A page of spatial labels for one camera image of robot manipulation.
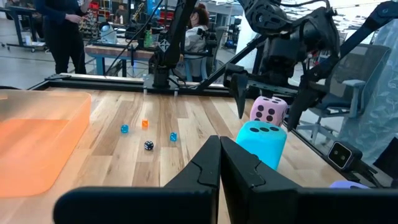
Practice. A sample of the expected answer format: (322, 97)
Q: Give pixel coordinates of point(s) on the small cyan translucent die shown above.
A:
(173, 137)
(124, 128)

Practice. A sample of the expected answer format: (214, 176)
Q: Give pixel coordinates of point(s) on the distant person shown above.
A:
(121, 14)

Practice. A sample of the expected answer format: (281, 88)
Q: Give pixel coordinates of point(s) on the seated person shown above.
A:
(194, 40)

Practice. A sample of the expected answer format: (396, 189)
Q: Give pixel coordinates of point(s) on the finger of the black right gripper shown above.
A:
(240, 93)
(300, 105)

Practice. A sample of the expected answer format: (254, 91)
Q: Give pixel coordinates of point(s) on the grey mesh office chair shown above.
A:
(367, 68)

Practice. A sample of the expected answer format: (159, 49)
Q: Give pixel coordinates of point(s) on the clear plastic sheeting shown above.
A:
(385, 109)

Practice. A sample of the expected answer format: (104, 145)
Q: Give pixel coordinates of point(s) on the small orange translucent die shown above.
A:
(145, 124)

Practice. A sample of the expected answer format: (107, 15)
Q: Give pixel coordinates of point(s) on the large teal foam die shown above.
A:
(261, 146)

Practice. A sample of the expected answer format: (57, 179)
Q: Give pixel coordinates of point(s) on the large purple foam die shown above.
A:
(348, 185)

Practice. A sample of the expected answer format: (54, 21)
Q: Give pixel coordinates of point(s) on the black table-level camera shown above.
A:
(342, 155)

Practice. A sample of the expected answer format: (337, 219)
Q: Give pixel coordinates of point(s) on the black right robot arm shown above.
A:
(174, 37)

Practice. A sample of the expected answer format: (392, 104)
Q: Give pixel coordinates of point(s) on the large pink foam die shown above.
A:
(267, 104)

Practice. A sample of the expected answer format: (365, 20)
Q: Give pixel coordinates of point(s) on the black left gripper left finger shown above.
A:
(199, 174)

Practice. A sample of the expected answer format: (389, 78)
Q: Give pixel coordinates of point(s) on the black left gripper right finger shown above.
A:
(248, 193)

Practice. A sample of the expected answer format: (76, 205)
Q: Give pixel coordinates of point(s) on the orange translucent plastic bin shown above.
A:
(37, 140)

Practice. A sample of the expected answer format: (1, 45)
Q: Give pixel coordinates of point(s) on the small black die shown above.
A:
(148, 145)

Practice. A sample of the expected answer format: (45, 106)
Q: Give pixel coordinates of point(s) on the standing person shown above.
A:
(62, 37)

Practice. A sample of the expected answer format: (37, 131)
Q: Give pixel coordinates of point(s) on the blue-legged wooden workbench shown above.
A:
(109, 51)

